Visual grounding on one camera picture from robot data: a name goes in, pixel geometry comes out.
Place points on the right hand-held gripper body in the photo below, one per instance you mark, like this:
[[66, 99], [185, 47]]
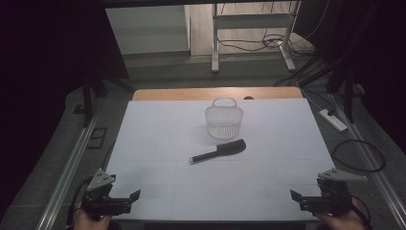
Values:
[[332, 199]]

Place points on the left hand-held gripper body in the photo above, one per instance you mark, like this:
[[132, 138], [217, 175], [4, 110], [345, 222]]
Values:
[[99, 199]]

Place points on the black comb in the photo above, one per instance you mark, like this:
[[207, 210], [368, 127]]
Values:
[[228, 148]]

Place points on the person's right hand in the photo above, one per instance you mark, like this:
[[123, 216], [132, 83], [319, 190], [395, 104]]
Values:
[[344, 222]]

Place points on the person's left hand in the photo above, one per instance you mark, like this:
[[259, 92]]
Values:
[[87, 223]]

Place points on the white table cover sheet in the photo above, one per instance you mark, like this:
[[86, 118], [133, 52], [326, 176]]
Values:
[[166, 134]]

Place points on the white power strip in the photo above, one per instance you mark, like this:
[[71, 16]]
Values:
[[333, 120]]

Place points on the black plug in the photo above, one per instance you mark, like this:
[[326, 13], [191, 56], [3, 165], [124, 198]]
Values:
[[332, 112]]

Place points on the black tripod stand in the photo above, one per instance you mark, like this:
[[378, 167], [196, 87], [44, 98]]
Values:
[[86, 105], [349, 102]]

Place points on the white plastic basket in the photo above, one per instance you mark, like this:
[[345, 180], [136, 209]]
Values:
[[223, 123]]

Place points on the dark curtain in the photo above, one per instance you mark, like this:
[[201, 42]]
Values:
[[48, 48], [376, 48]]

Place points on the grey board panel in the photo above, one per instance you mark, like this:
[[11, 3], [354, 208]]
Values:
[[146, 30]]

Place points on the aluminium floor rail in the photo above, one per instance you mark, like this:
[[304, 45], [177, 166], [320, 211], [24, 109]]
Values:
[[68, 174], [379, 182]]

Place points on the black flat floor bracket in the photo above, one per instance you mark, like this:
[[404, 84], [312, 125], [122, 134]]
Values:
[[102, 134]]

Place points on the white metal stand frame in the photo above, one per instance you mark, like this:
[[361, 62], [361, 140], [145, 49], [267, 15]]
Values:
[[252, 21]]

